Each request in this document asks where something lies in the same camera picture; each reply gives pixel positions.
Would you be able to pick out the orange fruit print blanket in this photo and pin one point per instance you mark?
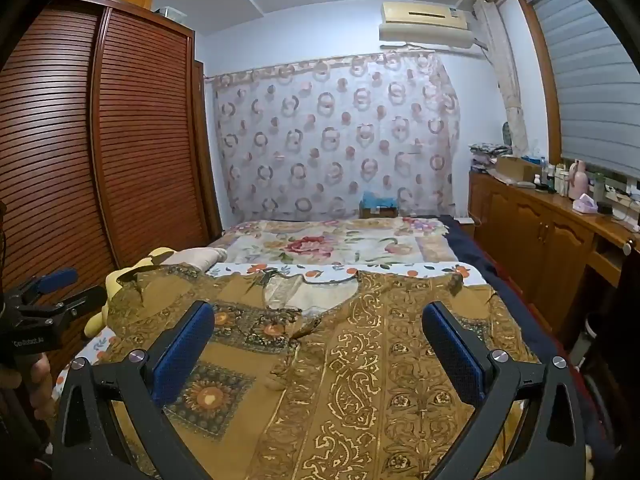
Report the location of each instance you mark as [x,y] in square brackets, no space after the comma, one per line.
[320,271]

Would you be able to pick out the cream air conditioner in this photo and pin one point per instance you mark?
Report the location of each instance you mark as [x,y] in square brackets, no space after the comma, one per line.
[425,20]

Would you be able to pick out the yellow plush toy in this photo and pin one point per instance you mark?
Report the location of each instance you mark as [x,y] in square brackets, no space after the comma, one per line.
[116,287]

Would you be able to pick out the small brown box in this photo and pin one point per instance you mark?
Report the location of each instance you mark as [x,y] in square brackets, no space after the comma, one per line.
[380,212]

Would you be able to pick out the floral quilt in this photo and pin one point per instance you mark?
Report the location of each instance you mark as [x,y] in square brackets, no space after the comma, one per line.
[325,245]

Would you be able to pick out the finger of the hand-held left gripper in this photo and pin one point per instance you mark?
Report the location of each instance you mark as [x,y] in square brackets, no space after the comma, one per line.
[55,281]
[75,302]

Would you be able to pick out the green bottle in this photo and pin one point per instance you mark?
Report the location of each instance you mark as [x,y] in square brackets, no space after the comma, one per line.
[598,187]

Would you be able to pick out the dark green vase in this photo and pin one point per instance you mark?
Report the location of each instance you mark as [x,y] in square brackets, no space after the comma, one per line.
[505,135]

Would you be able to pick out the brown patterned garment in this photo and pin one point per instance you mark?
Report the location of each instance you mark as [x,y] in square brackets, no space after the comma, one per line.
[350,360]

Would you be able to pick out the wooden window frame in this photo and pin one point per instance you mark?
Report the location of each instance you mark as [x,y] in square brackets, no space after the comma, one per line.
[542,85]

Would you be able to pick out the grey window blind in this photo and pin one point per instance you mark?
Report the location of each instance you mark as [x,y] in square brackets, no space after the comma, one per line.
[590,85]

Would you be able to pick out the cardboard box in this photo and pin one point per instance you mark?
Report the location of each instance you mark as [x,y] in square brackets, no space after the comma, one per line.
[517,167]

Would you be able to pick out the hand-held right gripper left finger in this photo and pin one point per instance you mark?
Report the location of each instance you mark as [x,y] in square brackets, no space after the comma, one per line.
[180,355]

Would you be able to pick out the person's left hand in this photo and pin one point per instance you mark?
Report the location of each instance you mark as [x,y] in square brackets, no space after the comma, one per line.
[37,385]

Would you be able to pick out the clear storage box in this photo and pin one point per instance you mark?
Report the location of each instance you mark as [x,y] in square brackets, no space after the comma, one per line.
[170,12]

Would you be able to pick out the wooden louvered wardrobe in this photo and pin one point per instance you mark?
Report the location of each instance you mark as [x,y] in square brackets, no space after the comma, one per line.
[140,135]

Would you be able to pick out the blue cloth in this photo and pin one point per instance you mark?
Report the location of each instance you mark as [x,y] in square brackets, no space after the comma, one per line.
[379,199]

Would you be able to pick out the white bottle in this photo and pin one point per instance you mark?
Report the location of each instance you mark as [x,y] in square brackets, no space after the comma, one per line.
[563,180]

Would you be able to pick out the pink tissue pack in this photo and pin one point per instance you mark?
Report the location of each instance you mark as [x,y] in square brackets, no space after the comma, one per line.
[585,206]

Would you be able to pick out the stack of folded clothes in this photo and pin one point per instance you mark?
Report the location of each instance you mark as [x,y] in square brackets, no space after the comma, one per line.
[487,155]

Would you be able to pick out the wooden sideboard cabinet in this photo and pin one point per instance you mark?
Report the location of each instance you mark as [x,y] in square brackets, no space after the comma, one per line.
[525,230]

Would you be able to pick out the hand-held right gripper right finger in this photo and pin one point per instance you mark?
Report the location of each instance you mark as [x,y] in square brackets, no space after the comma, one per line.
[457,355]

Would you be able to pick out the dark blue bedsheet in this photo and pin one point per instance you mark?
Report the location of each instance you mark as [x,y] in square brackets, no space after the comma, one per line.
[480,260]

